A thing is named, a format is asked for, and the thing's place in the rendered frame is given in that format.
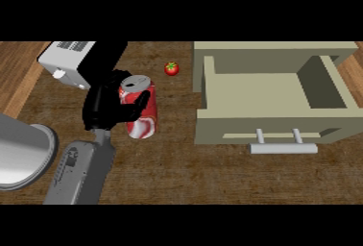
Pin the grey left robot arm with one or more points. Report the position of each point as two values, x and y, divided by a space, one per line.
79 173

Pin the red and white can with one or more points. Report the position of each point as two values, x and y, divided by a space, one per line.
144 123

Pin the grey metal cylinder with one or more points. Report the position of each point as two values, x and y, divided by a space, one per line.
17 153

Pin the beige open drawer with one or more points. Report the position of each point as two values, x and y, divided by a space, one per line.
255 96

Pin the white and black appliance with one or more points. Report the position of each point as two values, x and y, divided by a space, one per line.
60 59

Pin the beige cabinet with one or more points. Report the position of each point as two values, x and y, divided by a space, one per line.
264 54

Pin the red tomato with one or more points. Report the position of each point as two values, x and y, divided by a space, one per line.
171 69

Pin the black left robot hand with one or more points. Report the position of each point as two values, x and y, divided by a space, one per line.
100 107

